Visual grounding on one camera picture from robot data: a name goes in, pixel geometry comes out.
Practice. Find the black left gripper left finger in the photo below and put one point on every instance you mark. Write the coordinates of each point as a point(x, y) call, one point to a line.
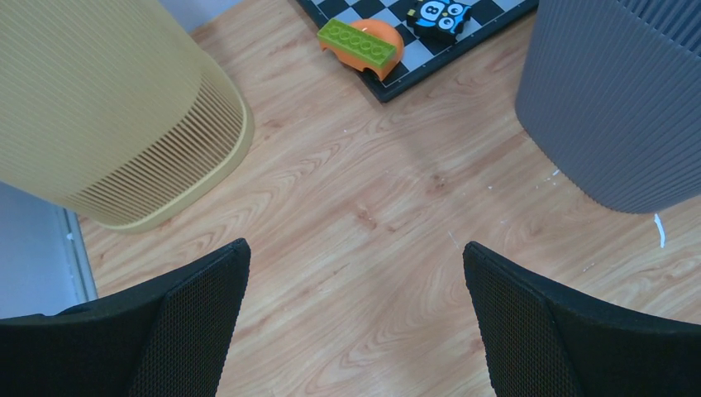
point(168, 336)

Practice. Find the blue owl toy block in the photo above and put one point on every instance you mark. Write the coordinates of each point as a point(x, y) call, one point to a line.
point(439, 20)

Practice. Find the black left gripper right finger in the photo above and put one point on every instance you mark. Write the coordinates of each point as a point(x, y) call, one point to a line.
point(543, 338)

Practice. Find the black and white chessboard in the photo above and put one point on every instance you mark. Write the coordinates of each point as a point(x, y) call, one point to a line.
point(422, 56)

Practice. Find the grey and yellow laundry bin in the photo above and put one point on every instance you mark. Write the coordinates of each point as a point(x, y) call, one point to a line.
point(610, 92)

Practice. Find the orange arch toy block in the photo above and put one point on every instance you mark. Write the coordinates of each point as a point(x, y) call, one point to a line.
point(380, 52)

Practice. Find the yellow slatted laundry bin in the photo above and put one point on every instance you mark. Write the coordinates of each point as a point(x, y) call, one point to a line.
point(111, 110)

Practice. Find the left aluminium frame post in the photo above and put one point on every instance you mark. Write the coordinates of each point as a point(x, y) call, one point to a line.
point(77, 257)

